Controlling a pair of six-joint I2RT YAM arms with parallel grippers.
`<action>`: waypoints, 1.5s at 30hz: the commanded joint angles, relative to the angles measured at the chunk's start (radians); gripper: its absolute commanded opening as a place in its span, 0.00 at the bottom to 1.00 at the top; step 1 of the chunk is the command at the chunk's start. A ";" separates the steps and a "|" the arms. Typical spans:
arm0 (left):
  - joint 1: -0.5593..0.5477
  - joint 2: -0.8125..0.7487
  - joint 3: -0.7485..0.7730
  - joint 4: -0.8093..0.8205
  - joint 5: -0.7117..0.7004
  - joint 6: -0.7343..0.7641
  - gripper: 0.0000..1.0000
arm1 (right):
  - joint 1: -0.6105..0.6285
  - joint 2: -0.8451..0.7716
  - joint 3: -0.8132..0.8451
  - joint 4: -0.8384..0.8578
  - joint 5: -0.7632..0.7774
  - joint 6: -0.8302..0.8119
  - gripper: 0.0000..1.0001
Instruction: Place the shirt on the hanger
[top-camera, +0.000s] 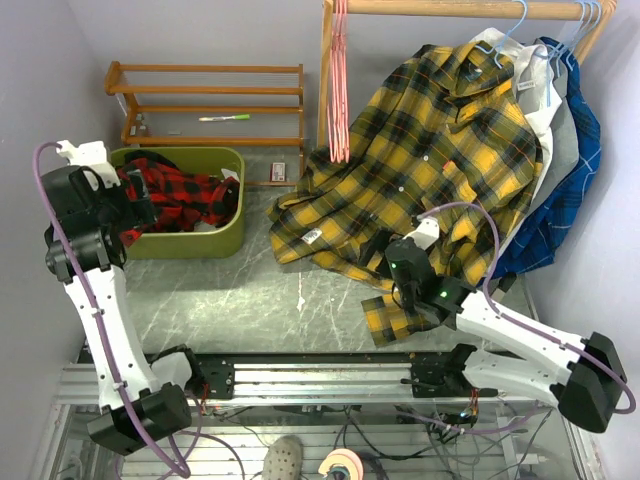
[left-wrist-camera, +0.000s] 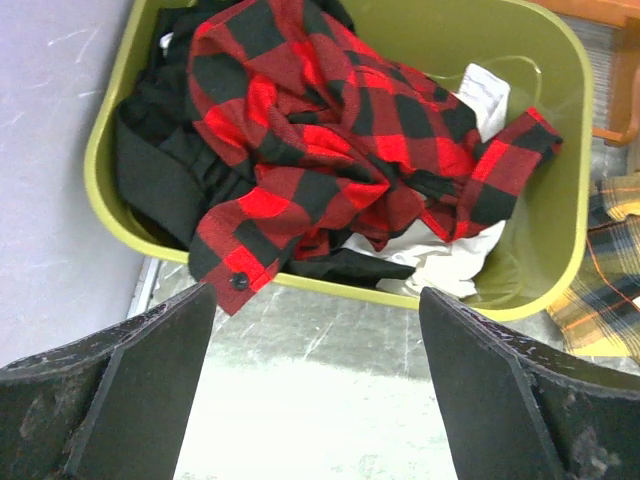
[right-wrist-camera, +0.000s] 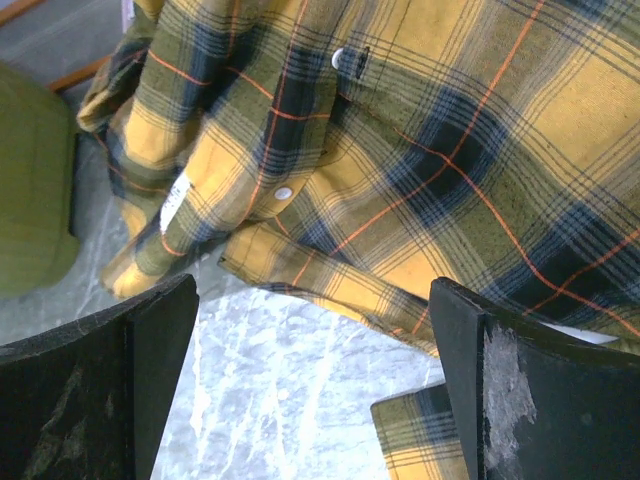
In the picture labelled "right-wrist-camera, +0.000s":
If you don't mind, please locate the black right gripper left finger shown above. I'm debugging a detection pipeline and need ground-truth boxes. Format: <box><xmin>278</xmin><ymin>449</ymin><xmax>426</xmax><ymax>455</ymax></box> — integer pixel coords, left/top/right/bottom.
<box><xmin>1</xmin><ymin>274</ymin><xmax>199</xmax><ymax>479</ymax></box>

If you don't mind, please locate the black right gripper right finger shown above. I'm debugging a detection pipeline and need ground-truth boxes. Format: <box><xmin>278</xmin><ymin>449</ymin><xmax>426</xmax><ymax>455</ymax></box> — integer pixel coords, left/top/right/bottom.
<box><xmin>429</xmin><ymin>278</ymin><xmax>639</xmax><ymax>479</ymax></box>

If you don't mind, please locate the yellow plaid flannel shirt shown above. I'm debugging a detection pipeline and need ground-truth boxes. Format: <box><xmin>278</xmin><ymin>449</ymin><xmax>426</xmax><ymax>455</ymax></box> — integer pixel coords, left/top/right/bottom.
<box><xmin>75</xmin><ymin>0</ymin><xmax>640</xmax><ymax>480</ymax></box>

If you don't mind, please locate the green plastic laundry bin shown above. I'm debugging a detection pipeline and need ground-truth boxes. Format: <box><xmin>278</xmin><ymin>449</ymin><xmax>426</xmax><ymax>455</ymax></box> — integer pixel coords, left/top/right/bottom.
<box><xmin>1</xmin><ymin>64</ymin><xmax>79</xmax><ymax>298</ymax></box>

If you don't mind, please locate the wooden shoe rack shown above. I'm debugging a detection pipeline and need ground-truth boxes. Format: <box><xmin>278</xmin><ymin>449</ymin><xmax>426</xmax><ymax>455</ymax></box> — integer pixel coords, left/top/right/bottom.
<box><xmin>0</xmin><ymin>0</ymin><xmax>114</xmax><ymax>92</ymax></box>

